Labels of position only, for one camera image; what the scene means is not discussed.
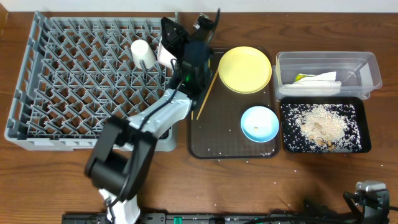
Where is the white cup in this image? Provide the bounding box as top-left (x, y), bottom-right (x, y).
top-left (131, 39), bottom-right (156, 69)

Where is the light blue bowl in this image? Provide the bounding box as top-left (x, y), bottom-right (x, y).
top-left (240, 106), bottom-right (279, 143)

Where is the white napkin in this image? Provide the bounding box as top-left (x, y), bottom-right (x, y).
top-left (279, 72), bottom-right (341, 96)

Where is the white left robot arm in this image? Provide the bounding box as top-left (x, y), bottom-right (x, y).
top-left (85, 14), bottom-right (219, 223)

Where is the black food waste tray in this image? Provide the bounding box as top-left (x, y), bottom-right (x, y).
top-left (280, 96), bottom-right (372, 153)

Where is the clear plastic waste bin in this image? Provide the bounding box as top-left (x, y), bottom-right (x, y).
top-left (273, 51), bottom-right (382, 100)

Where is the right wooden chopstick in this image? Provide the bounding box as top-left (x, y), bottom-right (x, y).
top-left (196, 69), bottom-right (219, 120)

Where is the yellow plate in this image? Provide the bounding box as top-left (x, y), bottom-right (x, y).
top-left (218, 46), bottom-right (272, 94)

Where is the dark brown serving tray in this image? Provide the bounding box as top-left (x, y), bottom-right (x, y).
top-left (187, 47), bottom-right (280, 160)

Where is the rice and peanut pile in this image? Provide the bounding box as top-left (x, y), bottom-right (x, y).
top-left (281, 103), bottom-right (363, 153)

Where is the grey plastic dish rack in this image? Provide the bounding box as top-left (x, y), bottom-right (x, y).
top-left (4, 12), bottom-right (172, 151)

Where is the yellow green wrapper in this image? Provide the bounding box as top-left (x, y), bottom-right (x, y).
top-left (294, 73), bottom-right (314, 82)

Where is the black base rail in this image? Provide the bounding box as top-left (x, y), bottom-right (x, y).
top-left (61, 213), bottom-right (359, 224)

